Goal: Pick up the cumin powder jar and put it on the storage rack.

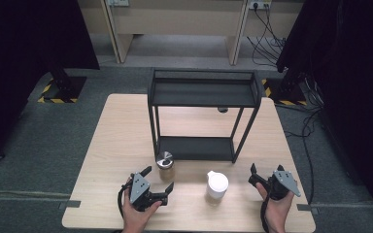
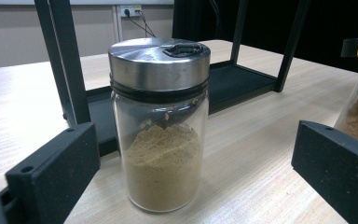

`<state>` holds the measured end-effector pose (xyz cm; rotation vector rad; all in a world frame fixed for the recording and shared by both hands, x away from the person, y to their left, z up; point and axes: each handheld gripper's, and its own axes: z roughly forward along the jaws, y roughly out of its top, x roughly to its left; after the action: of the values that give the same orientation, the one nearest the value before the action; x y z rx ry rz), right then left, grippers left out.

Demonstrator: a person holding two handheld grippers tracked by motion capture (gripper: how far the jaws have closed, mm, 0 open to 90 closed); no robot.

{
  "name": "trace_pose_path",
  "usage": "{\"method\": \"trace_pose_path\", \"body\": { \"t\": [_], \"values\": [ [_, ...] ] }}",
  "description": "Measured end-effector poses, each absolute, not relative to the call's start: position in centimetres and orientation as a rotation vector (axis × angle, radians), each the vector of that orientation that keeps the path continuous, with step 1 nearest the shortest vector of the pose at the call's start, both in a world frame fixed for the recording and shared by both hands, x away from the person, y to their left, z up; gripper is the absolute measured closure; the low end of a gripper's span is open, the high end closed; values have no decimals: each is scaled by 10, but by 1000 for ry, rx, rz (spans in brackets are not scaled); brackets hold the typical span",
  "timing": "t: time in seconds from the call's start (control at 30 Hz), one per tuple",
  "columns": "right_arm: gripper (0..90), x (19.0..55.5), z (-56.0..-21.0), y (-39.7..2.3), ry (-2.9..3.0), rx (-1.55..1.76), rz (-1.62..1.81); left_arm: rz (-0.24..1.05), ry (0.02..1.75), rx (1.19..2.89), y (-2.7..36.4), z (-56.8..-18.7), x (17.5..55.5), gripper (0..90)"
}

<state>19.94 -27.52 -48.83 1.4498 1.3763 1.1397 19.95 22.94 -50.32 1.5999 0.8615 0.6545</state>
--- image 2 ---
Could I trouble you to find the steel lid glass spice jar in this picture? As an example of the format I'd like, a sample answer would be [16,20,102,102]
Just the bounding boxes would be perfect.
[107,37,212,214]

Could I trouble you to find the black cables at socket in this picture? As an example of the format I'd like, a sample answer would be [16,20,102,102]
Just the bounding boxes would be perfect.
[124,9,157,38]

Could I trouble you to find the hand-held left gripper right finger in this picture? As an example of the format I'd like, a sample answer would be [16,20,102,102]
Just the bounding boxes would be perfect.
[291,119,358,224]

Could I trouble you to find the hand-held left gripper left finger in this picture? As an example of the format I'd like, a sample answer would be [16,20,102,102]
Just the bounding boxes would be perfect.
[5,121,102,224]

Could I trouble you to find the black curtain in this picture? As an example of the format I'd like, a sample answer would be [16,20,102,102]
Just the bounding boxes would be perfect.
[172,0,358,74]

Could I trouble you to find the white wall socket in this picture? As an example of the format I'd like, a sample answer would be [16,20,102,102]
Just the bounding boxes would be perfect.
[119,5,143,18]

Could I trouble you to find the black metal shelf rack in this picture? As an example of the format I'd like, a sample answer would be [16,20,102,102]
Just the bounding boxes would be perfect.
[34,0,312,158]

